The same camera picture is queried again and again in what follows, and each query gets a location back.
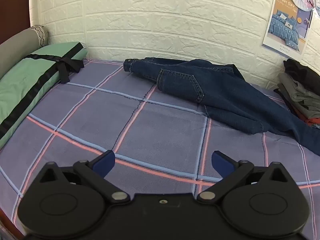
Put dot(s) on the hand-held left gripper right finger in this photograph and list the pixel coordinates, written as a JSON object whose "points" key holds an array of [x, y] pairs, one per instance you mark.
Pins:
{"points": [[220, 165]]}

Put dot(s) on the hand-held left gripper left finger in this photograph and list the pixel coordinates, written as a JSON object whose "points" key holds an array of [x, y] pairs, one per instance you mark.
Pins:
{"points": [[105, 164]]}

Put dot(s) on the dark blue denim pants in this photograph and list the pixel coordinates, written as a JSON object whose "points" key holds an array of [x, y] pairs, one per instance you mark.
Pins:
{"points": [[212, 85]]}

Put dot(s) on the purple plaid bed sheet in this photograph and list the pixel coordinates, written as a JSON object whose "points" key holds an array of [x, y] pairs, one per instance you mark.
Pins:
{"points": [[162, 135]]}

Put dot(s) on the red folded garment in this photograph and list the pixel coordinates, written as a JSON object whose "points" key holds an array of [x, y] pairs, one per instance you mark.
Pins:
{"points": [[315, 123]]}

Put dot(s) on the grey folded garment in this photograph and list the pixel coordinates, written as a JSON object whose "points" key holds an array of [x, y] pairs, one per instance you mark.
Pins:
{"points": [[300, 95]]}

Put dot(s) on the green pillow with black ribbon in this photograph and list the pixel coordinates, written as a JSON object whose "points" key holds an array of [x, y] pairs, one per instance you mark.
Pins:
{"points": [[15, 85]]}

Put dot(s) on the wavy patterned cushion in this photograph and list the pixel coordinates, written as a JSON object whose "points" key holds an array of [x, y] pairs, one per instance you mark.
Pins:
{"points": [[41, 33]]}

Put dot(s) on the grey bolster pillow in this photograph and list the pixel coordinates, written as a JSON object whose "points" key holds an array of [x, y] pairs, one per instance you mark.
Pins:
{"points": [[17, 45]]}

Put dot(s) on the brown wooden headboard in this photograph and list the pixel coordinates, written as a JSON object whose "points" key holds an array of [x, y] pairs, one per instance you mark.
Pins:
{"points": [[12, 12]]}

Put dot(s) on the red-brown bed frame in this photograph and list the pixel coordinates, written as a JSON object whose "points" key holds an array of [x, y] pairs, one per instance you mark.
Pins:
{"points": [[7, 226]]}

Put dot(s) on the bedding wall poster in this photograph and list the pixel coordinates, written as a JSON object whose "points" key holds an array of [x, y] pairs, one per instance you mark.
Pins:
{"points": [[285, 25]]}

